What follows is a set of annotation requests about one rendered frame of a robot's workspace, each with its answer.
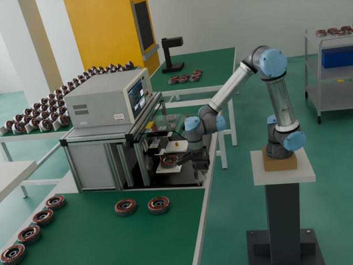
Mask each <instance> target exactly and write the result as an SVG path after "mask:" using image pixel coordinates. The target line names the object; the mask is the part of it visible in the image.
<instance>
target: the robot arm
mask: <svg viewBox="0 0 353 265"><path fill-rule="evenodd" d="M287 65H288V61H287V57H286V56H285V54H284V53H283V52H281V51H280V50H278V49H276V48H271V47H269V46H266V45H261V46H257V47H255V48H254V49H252V50H251V51H250V52H249V53H248V54H247V55H246V56H245V57H244V59H243V60H242V61H241V65H240V67H239V68H238V69H237V70H236V71H235V73H234V74H233V75H232V76H231V77H230V78H229V79H228V81H227V82H226V83H225V84H224V85H223V86H222V88H221V89H220V90H219V91H218V92H217V93H216V95H215V96H214V97H213V98H212V99H211V100H210V102H209V103H208V104H207V105H206V106H203V107H201V108H200V109H199V111H198V115H199V117H196V116H194V117H189V118H187V119H186V120H185V121H184V124H185V131H186V136H187V140H188V146H189V150H190V151H189V152H188V153H186V154H185V155H183V156H181V157H180V158H178V159H177V162H176V164H177V165H178V166H180V165H182V164H184V163H186V162H187V161H189V160H192V168H193V173H194V178H195V181H196V183H197V184H198V185H199V186H200V181H203V180H206V179H207V177H206V176H205V175H202V174H205V173H207V172H208V170H209V165H210V158H209V154H207V145H204V144H203V138H202V135H206V134H211V133H215V132H219V131H222V130H225V128H226V123H225V119H224V117H223V116H222V115H220V116H217V114H218V113H219V112H220V111H221V110H222V109H223V108H224V106H225V105H226V104H227V103H228V102H229V101H230V100H231V98H232V97H233V96H234V95H235V94H236V93H237V92H238V90H239V89H240V88H241V87H242V86H243V85H244V84H245V83H246V81H247V80H248V79H249V78H250V77H251V76H252V75H255V74H256V73H257V72H258V71H259V74H260V77H261V80H262V81H263V82H265V83H266V86H267V89H268V93H269V96H270V99H271V103H272V106H273V110H274V113H275V114H274V115H271V116H269V117H268V119H267V130H268V143H267V147H266V155H267V156H268V157H270V158H273V159H286V158H289V157H291V156H292V155H293V153H294V151H296V150H299V149H300V148H301V147H302V146H303V145H304V144H305V142H306V135H305V133H304V132H303V131H301V128H300V124H299V121H298V120H297V119H295V118H294V114H293V110H292V106H291V103H290V99H289V95H288V91H287V87H286V83H285V79H284V77H285V75H286V68H287ZM199 118H200V119H199Z"/></svg>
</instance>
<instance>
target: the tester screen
mask: <svg viewBox="0 0 353 265"><path fill-rule="evenodd" d="M141 90H143V89H142V85H141V80H140V81H139V82H138V83H137V84H136V85H135V86H134V87H133V89H132V90H131V91H130V92H129V93H128V95H129V99H130V103H131V107H132V111H133V115H134V114H135V112H136V111H137V110H138V108H139V107H140V103H139V101H140V99H141V98H142V97H143V96H144V94H143V95H142V96H141V97H140V98H138V93H139V92H140V91H141ZM136 104H138V108H137V109H136V111H135V109H134V107H135V105H136ZM145 104H146V103H145ZM145 104H144V105H145ZM142 108H143V107H142ZM140 110H141V107H140ZM140 110H139V111H138V113H139V112H140ZM138 113H137V114H136V115H135V116H134V118H136V116H137V115H138Z"/></svg>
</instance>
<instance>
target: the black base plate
mask: <svg viewBox="0 0 353 265"><path fill-rule="evenodd" d="M211 137H212V133H211V134H206V135H202V138H203V144H204V145H207V154H208V153H209V148H210V142H211ZM157 139H160V140H161V144H162V147H161V149H166V147H167V145H168V140H169V141H180V140H187V137H186V139H184V138H182V137H181V136H180V135H171V137H168V140H167V137H163V136H159V137H158V138H157ZM152 142H153V137H150V139H149V141H148V142H147V144H148V147H149V146H150V144H151V143H152ZM189 151H190V150H189V146H188V148H187V151H186V152H174V153H163V155H160V156H161V159H162V158H163V157H165V156H169V155H174V156H177V157H178V158H180V157H181V156H183V155H185V154H186V153H188V152H189ZM148 157H152V159H153V166H152V168H151V170H148V175H149V179H150V185H149V186H147V185H146V186H144V183H143V179H142V175H141V171H140V167H139V163H138V161H137V162H136V164H135V166H134V168H133V170H132V171H131V173H132V176H133V181H134V185H133V187H132V186H130V187H128V183H127V181H126V182H125V184H124V185H123V188H124V189H147V188H175V187H202V185H203V181H200V186H199V185H198V184H197V183H196V181H195V178H194V173H193V168H192V160H189V161H187V162H186V163H184V164H182V167H181V171H180V172H166V173H156V170H157V168H158V166H159V163H160V157H159V155H154V154H153V155H148Z"/></svg>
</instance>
